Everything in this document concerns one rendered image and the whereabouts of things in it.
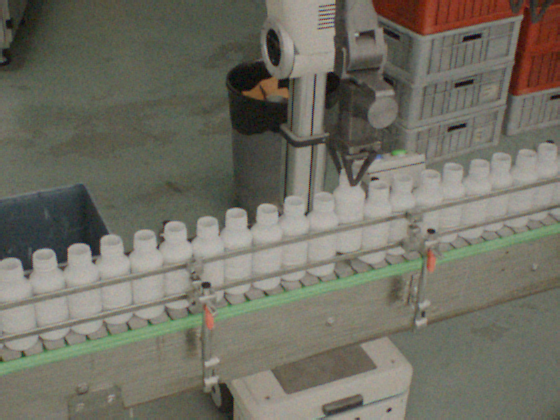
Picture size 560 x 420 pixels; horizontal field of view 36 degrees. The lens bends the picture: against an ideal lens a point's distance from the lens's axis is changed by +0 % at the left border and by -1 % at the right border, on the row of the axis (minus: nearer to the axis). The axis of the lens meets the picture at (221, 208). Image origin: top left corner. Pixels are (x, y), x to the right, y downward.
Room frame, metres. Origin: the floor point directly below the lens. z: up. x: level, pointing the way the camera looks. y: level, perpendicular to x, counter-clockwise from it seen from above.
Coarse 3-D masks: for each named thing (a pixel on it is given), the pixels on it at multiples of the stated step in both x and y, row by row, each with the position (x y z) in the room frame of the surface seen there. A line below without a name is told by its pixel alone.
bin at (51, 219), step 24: (48, 192) 1.75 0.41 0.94; (72, 192) 1.77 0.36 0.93; (0, 216) 1.70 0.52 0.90; (24, 216) 1.72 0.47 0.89; (48, 216) 1.74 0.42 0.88; (72, 216) 1.77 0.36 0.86; (96, 216) 1.67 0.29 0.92; (0, 240) 1.70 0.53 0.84; (24, 240) 1.72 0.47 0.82; (48, 240) 1.74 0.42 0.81; (72, 240) 1.76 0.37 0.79; (96, 240) 1.69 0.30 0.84; (24, 264) 1.72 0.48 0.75
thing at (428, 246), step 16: (416, 208) 1.41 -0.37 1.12; (160, 224) 1.40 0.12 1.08; (160, 240) 1.35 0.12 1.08; (416, 240) 1.40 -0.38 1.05; (432, 240) 1.34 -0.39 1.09; (432, 256) 1.32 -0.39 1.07; (192, 272) 1.21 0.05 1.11; (192, 288) 1.21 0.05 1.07; (208, 288) 1.17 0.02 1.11; (416, 288) 1.39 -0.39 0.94; (192, 304) 1.21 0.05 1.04; (208, 304) 1.16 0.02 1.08; (416, 304) 1.34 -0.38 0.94; (208, 320) 1.16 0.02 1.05; (416, 320) 1.34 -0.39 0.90; (208, 336) 1.17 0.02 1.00; (208, 352) 1.17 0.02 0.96; (208, 368) 1.16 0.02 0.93; (208, 384) 1.16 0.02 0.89
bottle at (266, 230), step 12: (264, 204) 1.34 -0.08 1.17; (264, 216) 1.31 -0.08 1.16; (276, 216) 1.32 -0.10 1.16; (252, 228) 1.33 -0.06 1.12; (264, 228) 1.31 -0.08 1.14; (276, 228) 1.32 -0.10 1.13; (264, 240) 1.30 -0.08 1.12; (276, 240) 1.30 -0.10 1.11; (264, 252) 1.30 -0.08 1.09; (276, 252) 1.30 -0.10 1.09; (252, 264) 1.31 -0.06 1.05; (264, 264) 1.30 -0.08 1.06; (276, 264) 1.30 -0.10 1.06; (252, 276) 1.31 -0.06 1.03; (264, 288) 1.30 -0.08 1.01
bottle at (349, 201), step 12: (336, 192) 1.40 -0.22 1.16; (348, 192) 1.38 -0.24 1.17; (360, 192) 1.39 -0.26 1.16; (336, 204) 1.39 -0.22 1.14; (348, 204) 1.37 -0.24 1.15; (360, 204) 1.38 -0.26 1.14; (348, 216) 1.37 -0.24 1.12; (360, 216) 1.38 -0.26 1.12; (360, 228) 1.38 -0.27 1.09; (348, 240) 1.37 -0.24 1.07; (360, 240) 1.38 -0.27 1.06; (348, 252) 1.37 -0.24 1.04
